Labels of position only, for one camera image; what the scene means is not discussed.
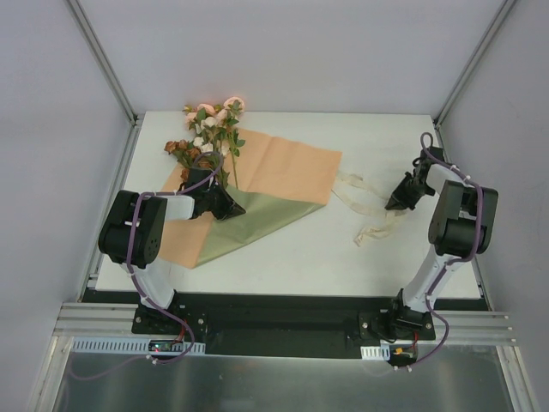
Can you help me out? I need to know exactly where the brown rose flower branch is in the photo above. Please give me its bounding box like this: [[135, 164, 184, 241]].
[[164, 140, 201, 183]]

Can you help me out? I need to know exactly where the green and orange wrapping paper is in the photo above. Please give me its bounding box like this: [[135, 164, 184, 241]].
[[159, 129, 342, 269]]

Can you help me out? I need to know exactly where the cream rose flower branch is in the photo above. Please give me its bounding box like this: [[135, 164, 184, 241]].
[[193, 117, 230, 170]]

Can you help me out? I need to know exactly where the pink rose flower branch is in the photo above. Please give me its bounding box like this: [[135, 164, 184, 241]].
[[184, 96, 245, 187]]

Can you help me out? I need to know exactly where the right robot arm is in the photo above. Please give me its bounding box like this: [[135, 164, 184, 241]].
[[379, 147, 498, 342]]

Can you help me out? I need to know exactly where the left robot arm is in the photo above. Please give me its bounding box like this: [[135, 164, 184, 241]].
[[98, 167, 245, 334]]

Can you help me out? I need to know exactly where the cream ribbon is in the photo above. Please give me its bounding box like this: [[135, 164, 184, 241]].
[[332, 171, 408, 247]]

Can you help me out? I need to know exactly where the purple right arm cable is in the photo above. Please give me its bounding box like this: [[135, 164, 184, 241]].
[[368, 131, 486, 373]]

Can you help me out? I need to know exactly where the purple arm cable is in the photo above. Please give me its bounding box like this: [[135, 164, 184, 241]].
[[368, 131, 486, 373], [68, 150, 224, 367]]

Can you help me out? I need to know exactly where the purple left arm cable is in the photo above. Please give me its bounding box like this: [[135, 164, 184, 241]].
[[68, 150, 224, 367]]

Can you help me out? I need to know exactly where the left aluminium frame post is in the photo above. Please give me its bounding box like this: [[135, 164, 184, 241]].
[[64, 0, 139, 126]]

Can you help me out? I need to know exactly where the aluminium frame post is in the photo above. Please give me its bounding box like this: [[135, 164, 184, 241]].
[[432, 0, 518, 128], [64, 0, 139, 126]]

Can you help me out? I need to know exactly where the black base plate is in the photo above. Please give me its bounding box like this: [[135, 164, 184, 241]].
[[130, 293, 437, 356]]

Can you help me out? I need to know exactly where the aluminium front rail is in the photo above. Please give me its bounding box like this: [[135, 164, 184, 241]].
[[52, 302, 518, 346]]

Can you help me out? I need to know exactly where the right white cable duct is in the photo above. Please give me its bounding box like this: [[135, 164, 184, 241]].
[[359, 344, 417, 361]]

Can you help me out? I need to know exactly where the white cable duct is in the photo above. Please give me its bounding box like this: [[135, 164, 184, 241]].
[[359, 344, 417, 361], [72, 337, 206, 357]]

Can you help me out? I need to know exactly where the right aluminium frame post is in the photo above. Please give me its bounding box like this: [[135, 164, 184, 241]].
[[432, 0, 518, 128]]

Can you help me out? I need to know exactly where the left white cable duct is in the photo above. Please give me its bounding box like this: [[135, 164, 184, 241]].
[[72, 337, 206, 357]]

